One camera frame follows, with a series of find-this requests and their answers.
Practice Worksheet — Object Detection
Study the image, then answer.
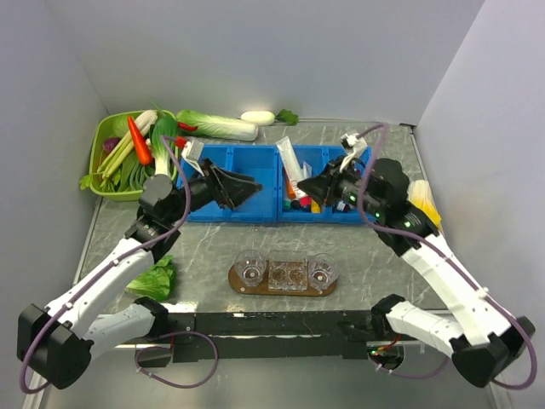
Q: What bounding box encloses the purple onion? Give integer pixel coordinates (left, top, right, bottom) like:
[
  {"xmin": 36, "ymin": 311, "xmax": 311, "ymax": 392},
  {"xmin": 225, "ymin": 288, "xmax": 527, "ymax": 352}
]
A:
[{"xmin": 102, "ymin": 136, "xmax": 120, "ymax": 153}]

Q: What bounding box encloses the bok choy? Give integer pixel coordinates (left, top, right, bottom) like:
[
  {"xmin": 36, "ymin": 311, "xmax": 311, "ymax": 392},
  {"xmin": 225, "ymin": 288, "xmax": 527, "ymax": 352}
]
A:
[{"xmin": 151, "ymin": 115, "xmax": 177, "ymax": 177}]

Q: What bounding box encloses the blue storage bin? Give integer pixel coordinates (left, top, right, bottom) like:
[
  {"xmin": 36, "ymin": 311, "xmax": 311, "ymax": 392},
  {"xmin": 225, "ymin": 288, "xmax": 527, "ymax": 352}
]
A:
[
  {"xmin": 187, "ymin": 144, "xmax": 278, "ymax": 224},
  {"xmin": 277, "ymin": 145, "xmax": 363, "ymax": 224}
]

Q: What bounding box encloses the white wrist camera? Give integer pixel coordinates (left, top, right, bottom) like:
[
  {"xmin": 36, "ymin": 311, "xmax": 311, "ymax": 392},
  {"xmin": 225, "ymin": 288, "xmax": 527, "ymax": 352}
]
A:
[
  {"xmin": 340, "ymin": 133, "xmax": 368, "ymax": 171},
  {"xmin": 175, "ymin": 136, "xmax": 204, "ymax": 176}
]

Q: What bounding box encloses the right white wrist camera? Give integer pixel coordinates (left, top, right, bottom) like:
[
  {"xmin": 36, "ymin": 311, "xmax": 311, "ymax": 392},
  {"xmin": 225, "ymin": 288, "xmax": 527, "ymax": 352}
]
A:
[{"xmin": 340, "ymin": 133, "xmax": 368, "ymax": 171}]

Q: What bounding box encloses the napa cabbage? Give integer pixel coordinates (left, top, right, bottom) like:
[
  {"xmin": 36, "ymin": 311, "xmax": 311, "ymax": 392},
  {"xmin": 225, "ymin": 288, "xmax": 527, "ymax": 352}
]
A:
[{"xmin": 175, "ymin": 109, "xmax": 259, "ymax": 141}]

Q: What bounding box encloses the brown wooden oval tray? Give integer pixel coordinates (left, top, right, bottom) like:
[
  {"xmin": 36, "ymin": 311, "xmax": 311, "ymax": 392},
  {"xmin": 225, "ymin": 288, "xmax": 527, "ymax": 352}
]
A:
[{"xmin": 227, "ymin": 260, "xmax": 338, "ymax": 297}]

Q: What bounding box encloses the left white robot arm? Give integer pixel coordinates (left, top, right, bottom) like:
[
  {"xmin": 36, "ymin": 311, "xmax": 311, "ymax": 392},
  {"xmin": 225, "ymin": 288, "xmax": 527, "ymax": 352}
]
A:
[{"xmin": 16, "ymin": 159, "xmax": 262, "ymax": 394}]

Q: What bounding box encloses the yellow baby cabbage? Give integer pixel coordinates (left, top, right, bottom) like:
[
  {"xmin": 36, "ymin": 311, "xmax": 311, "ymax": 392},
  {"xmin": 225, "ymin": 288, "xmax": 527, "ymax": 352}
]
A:
[{"xmin": 407, "ymin": 179, "xmax": 442, "ymax": 230}]

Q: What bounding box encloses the white green leek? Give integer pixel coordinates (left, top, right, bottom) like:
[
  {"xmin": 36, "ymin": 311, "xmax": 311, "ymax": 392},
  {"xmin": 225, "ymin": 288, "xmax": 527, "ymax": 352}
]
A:
[{"xmin": 97, "ymin": 110, "xmax": 158, "ymax": 180}]

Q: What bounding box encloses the yellow cap small tube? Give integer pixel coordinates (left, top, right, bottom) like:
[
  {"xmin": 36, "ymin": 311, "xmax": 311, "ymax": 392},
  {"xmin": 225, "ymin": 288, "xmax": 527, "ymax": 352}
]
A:
[{"xmin": 311, "ymin": 200, "xmax": 321, "ymax": 214}]

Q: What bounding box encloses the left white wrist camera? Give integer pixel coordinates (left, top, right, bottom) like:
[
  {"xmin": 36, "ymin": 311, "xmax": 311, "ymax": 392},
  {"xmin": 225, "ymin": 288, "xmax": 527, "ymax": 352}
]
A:
[{"xmin": 175, "ymin": 136, "xmax": 204, "ymax": 176}]

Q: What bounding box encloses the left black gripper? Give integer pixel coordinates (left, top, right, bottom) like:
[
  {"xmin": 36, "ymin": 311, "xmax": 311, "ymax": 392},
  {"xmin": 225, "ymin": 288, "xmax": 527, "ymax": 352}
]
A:
[{"xmin": 165, "ymin": 157, "xmax": 263, "ymax": 224}]

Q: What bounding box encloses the green bean bunch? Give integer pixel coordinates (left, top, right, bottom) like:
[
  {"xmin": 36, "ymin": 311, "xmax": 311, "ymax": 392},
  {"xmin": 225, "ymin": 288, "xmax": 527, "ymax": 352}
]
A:
[{"xmin": 100, "ymin": 152, "xmax": 155, "ymax": 193}]

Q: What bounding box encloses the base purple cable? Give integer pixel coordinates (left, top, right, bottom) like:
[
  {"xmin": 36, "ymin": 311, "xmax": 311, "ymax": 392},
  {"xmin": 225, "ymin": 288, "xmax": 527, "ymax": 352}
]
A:
[{"xmin": 134, "ymin": 330, "xmax": 220, "ymax": 388}]

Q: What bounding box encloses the clear square organizer tray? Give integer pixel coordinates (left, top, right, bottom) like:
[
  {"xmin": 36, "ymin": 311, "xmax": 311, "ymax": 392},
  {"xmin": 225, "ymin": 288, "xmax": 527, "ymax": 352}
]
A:
[{"xmin": 267, "ymin": 250, "xmax": 308, "ymax": 292}]

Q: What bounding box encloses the white toothpaste tube blue cap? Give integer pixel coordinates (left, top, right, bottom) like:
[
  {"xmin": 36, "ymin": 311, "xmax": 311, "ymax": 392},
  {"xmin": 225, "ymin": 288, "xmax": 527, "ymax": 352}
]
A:
[{"xmin": 301, "ymin": 161, "xmax": 313, "ymax": 181}]

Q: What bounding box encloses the orange carrot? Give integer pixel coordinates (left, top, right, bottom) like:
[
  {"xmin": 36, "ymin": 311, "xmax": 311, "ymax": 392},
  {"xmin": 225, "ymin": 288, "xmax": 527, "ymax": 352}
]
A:
[{"xmin": 128, "ymin": 116, "xmax": 153, "ymax": 166}]

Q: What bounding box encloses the black base frame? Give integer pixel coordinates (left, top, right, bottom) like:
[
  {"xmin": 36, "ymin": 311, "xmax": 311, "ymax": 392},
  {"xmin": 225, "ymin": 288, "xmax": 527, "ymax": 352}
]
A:
[{"xmin": 163, "ymin": 310, "xmax": 411, "ymax": 360}]

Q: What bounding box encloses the left blue storage bin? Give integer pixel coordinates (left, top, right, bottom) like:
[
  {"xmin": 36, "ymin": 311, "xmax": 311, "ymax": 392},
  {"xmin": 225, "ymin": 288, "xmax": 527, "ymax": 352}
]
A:
[{"xmin": 187, "ymin": 144, "xmax": 278, "ymax": 224}]

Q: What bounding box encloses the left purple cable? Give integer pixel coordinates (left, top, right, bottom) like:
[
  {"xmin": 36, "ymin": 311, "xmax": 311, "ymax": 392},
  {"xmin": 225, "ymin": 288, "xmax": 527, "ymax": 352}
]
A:
[{"xmin": 18, "ymin": 135, "xmax": 189, "ymax": 394}]

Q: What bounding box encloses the white red toothpaste tube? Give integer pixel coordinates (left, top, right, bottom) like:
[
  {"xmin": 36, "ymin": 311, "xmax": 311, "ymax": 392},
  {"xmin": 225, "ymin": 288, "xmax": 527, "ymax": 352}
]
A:
[{"xmin": 276, "ymin": 136, "xmax": 306, "ymax": 199}]

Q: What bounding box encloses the orange toothpaste tube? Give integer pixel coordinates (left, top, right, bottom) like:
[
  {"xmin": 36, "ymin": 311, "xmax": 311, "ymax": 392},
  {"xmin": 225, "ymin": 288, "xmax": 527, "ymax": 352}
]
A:
[{"xmin": 285, "ymin": 179, "xmax": 297, "ymax": 200}]

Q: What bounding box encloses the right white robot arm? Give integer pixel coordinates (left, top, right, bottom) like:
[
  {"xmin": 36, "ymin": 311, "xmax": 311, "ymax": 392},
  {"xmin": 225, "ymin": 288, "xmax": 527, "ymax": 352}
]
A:
[{"xmin": 297, "ymin": 158, "xmax": 537, "ymax": 390}]

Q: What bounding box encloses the red chili pepper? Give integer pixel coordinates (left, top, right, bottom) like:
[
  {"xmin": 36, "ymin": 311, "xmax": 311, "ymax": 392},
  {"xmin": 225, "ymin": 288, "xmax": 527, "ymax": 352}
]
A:
[{"xmin": 178, "ymin": 122, "xmax": 198, "ymax": 132}]

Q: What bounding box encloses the clear plastic cup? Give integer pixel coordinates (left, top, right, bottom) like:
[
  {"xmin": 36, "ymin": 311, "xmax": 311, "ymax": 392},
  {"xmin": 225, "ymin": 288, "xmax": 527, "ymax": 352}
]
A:
[
  {"xmin": 307, "ymin": 253, "xmax": 340, "ymax": 293},
  {"xmin": 234, "ymin": 250, "xmax": 267, "ymax": 286}
]

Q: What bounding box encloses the aluminium rail frame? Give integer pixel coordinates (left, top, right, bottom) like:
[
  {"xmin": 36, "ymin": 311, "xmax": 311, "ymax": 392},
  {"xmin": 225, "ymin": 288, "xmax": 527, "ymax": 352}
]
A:
[{"xmin": 21, "ymin": 340, "xmax": 120, "ymax": 409}]

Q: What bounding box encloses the white radish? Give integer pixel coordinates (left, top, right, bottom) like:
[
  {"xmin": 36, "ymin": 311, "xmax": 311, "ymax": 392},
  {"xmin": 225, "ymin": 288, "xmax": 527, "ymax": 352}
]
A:
[{"xmin": 240, "ymin": 109, "xmax": 299, "ymax": 126}]

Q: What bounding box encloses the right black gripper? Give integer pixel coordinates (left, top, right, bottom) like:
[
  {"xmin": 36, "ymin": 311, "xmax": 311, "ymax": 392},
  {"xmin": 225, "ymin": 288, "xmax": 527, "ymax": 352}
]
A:
[{"xmin": 297, "ymin": 154, "xmax": 386, "ymax": 218}]

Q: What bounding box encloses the green plastic basket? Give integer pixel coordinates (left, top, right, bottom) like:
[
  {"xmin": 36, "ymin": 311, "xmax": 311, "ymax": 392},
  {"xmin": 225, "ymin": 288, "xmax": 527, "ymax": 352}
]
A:
[{"xmin": 79, "ymin": 110, "xmax": 171, "ymax": 202}]

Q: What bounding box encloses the right blue storage bin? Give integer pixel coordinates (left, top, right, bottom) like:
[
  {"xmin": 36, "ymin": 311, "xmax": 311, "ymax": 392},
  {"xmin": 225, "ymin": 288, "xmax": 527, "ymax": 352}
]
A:
[{"xmin": 277, "ymin": 145, "xmax": 363, "ymax": 224}]

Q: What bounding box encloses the green lettuce head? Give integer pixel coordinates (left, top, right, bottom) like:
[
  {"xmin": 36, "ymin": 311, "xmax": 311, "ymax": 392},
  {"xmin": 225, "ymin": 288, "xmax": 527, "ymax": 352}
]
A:
[{"xmin": 125, "ymin": 255, "xmax": 177, "ymax": 302}]

